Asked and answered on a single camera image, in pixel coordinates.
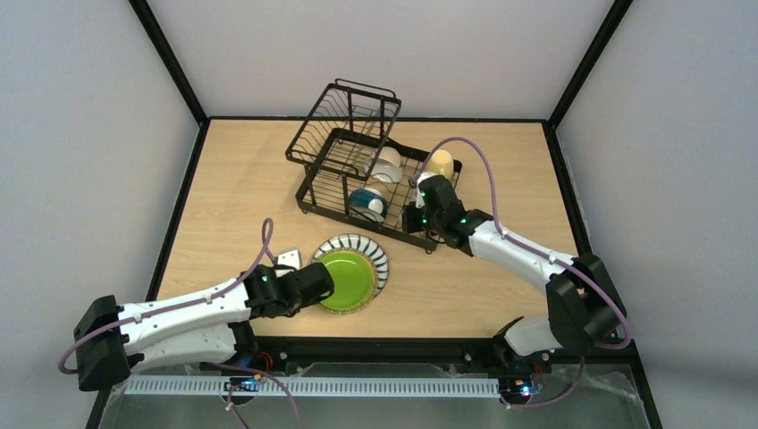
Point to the teal patterned white bowl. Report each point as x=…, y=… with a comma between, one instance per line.
x=369, y=204

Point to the black wire dish rack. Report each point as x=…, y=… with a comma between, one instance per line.
x=338, y=144

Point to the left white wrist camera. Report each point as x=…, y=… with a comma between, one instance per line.
x=287, y=262

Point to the white slotted cable duct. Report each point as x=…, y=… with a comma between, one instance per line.
x=186, y=385

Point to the blue striped white plate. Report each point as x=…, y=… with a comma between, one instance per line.
x=366, y=247

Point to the plain white bowl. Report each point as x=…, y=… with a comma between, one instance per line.
x=386, y=167

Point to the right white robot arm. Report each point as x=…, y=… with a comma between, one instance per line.
x=583, y=307

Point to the yellow mug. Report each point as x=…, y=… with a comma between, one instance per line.
x=441, y=163

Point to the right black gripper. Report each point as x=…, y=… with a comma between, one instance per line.
x=412, y=217

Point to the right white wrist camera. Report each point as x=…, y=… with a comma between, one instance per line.
x=419, y=201

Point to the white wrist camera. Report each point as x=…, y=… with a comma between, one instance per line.
x=419, y=201
x=287, y=262

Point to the green plate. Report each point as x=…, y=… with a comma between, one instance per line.
x=349, y=281

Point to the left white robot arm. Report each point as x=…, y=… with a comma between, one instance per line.
x=113, y=341

